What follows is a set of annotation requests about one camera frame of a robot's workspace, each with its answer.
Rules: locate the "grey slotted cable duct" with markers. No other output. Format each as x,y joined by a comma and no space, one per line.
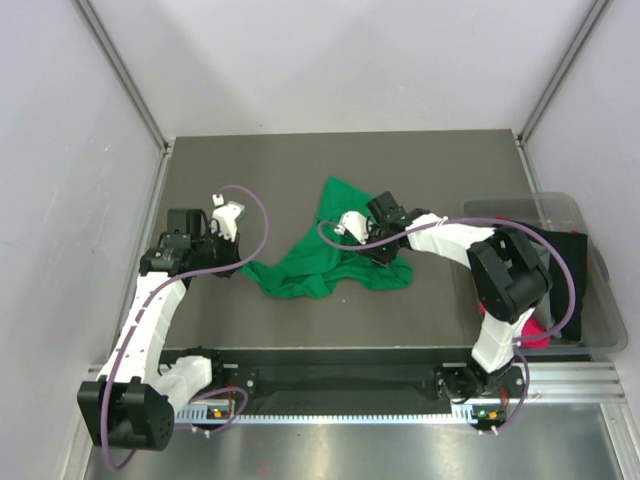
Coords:
203,414

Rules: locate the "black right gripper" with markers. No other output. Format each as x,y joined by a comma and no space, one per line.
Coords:
384,258

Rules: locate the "green t-shirt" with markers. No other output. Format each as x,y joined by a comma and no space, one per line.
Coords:
312,268

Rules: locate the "clear plastic storage bin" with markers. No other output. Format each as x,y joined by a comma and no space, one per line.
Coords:
602,330

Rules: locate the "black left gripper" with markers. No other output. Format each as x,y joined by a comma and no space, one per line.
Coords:
231,248

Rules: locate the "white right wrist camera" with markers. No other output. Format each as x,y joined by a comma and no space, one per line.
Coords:
355,224

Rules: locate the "left aluminium corner post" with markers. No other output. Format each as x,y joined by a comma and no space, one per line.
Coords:
101,36

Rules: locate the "aluminium front frame rail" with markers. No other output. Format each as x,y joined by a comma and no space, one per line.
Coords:
573,382

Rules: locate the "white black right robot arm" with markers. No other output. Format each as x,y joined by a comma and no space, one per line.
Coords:
509,277

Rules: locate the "black folded t-shirt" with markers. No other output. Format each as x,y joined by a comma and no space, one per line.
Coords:
573,248

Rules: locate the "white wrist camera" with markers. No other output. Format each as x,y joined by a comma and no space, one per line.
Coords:
224,218
355,224

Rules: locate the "grey t-shirt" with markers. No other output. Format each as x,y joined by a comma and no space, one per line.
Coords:
543,314

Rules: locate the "right aluminium corner post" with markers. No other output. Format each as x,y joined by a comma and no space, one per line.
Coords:
578,41

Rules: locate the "aluminium corner post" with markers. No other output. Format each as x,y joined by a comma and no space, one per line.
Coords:
578,41
101,36

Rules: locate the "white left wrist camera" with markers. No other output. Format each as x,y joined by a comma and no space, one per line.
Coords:
224,218

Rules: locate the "pink t-shirt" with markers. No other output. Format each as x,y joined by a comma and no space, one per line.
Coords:
529,330

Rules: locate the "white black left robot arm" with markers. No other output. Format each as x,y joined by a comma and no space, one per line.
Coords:
132,404

